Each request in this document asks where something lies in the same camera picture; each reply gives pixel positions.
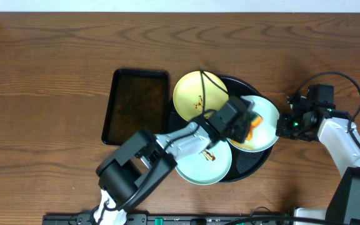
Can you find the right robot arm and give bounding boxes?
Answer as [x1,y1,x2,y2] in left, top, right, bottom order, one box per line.
[276,94,360,224]

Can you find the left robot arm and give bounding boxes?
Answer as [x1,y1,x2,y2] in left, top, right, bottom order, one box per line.
[90,98,262,224]

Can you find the light blue plate front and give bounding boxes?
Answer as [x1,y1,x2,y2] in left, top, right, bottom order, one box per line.
[176,141,233,186]

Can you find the black rectangular tray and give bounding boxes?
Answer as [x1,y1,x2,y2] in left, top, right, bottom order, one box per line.
[101,69,169,146]

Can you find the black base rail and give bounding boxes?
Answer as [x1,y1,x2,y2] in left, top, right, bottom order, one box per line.
[41,212,296,225]

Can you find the yellow plate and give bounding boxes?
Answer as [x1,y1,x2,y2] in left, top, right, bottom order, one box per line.
[172,71,229,121]

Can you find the green and orange sponge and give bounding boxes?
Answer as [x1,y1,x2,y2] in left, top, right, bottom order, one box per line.
[246,114,263,141]

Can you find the light blue plate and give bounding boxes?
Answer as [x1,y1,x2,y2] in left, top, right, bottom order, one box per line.
[176,141,233,186]
[227,96,279,153]

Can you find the black round tray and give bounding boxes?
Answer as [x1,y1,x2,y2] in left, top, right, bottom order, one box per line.
[162,76,273,183]

